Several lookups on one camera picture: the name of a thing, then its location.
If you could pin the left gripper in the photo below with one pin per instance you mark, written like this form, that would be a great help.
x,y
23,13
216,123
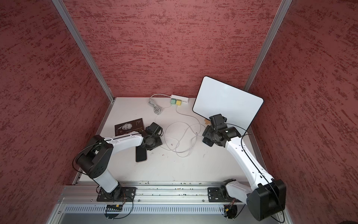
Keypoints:
x,y
159,143

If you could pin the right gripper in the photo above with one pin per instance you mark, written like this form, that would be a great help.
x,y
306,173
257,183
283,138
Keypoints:
x,y
206,133

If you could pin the green-edged black phone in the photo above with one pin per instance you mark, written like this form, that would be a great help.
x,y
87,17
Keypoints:
x,y
207,141

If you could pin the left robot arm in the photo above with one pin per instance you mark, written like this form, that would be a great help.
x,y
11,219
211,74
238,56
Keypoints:
x,y
93,160

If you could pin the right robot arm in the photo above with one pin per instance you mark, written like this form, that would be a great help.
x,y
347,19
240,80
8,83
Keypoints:
x,y
264,196

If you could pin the dark book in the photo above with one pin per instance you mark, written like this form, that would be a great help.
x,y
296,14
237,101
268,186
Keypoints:
x,y
129,126

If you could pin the white board tablet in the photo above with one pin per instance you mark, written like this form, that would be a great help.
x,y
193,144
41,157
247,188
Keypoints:
x,y
238,106

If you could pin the green charger plug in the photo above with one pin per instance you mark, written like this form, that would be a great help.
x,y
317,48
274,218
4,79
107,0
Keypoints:
x,y
173,101

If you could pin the white power strip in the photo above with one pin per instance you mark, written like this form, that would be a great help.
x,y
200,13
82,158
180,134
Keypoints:
x,y
183,99

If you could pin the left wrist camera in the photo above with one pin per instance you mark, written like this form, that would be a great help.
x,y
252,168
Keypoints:
x,y
153,128

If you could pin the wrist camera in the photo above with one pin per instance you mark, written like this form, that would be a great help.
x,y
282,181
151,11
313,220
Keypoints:
x,y
218,122
153,128

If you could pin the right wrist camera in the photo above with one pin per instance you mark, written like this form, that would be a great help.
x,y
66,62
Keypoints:
x,y
218,122

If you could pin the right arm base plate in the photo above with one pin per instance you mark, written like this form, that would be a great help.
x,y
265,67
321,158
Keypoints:
x,y
219,195

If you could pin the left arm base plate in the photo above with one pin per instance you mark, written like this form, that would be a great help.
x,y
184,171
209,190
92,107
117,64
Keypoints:
x,y
119,194

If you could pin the aluminium rail frame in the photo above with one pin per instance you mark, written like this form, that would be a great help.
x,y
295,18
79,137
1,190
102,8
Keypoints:
x,y
150,203

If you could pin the right corner aluminium post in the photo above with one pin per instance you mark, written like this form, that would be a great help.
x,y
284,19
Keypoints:
x,y
277,21

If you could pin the corner aluminium post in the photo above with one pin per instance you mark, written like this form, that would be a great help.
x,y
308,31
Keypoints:
x,y
277,21
65,15

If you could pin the left corner aluminium post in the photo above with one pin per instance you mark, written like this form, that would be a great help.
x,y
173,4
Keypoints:
x,y
65,15

